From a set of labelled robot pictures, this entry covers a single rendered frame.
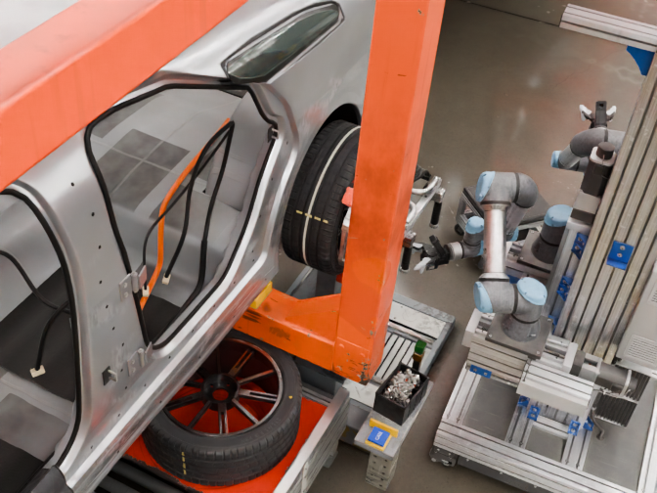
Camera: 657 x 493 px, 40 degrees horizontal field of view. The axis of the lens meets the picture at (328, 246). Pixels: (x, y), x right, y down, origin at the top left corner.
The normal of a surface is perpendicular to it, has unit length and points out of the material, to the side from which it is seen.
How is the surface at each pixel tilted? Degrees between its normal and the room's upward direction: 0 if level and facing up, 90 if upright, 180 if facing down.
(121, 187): 7
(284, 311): 0
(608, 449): 0
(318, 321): 90
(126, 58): 90
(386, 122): 90
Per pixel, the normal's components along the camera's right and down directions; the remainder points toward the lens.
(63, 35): 0.07, -0.74
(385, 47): -0.45, 0.58
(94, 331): 0.89, 0.32
